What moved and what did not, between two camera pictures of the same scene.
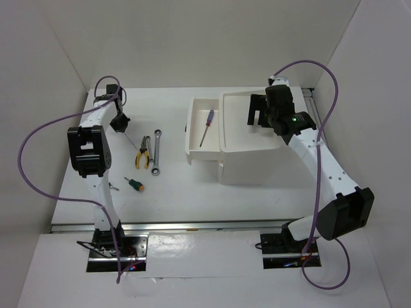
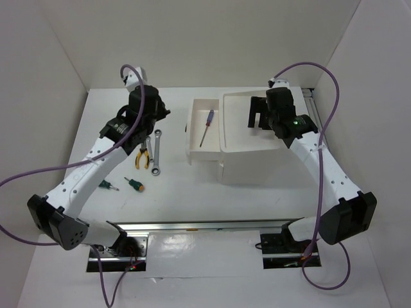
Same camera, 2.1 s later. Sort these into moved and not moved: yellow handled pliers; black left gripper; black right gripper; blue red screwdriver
Moved: black left gripper
Not moved: blue red screwdriver; black right gripper; yellow handled pliers
